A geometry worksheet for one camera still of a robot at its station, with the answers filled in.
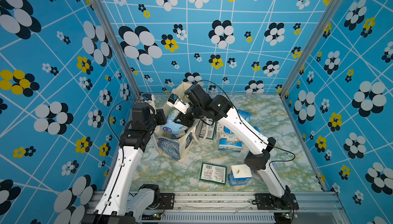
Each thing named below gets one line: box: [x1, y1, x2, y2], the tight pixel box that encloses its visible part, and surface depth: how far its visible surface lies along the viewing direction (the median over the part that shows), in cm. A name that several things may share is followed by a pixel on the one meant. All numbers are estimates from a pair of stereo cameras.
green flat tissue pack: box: [199, 161, 228, 186], surface depth 79 cm
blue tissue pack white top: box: [227, 164, 253, 187], surface depth 72 cm
